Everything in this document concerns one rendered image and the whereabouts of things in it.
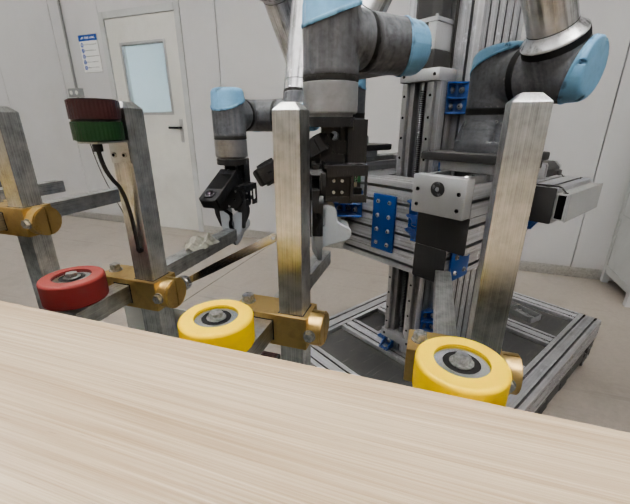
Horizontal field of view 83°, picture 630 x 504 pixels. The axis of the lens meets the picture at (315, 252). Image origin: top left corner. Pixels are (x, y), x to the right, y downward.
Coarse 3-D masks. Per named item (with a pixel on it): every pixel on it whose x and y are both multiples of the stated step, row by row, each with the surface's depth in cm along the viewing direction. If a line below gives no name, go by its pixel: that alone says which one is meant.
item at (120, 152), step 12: (72, 120) 43; (84, 120) 43; (96, 120) 43; (108, 120) 44; (120, 120) 46; (96, 144) 45; (120, 144) 49; (120, 156) 49; (120, 192) 50; (132, 216) 52; (132, 228) 52
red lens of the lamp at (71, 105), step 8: (72, 104) 42; (80, 104) 42; (88, 104) 42; (96, 104) 43; (104, 104) 43; (112, 104) 44; (72, 112) 42; (80, 112) 42; (88, 112) 42; (96, 112) 43; (104, 112) 43; (112, 112) 44; (120, 112) 46
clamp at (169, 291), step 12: (120, 264) 62; (108, 276) 58; (120, 276) 57; (132, 276) 57; (168, 276) 58; (132, 288) 57; (144, 288) 56; (156, 288) 55; (168, 288) 55; (180, 288) 58; (132, 300) 57; (144, 300) 57; (156, 300) 55; (168, 300) 55; (180, 300) 58
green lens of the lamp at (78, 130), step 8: (72, 128) 43; (80, 128) 43; (88, 128) 43; (96, 128) 43; (104, 128) 44; (112, 128) 44; (120, 128) 46; (72, 136) 44; (80, 136) 43; (88, 136) 43; (96, 136) 43; (104, 136) 44; (112, 136) 45; (120, 136) 46
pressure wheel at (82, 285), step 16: (64, 272) 50; (80, 272) 50; (96, 272) 50; (48, 288) 45; (64, 288) 45; (80, 288) 46; (96, 288) 48; (48, 304) 46; (64, 304) 46; (80, 304) 47
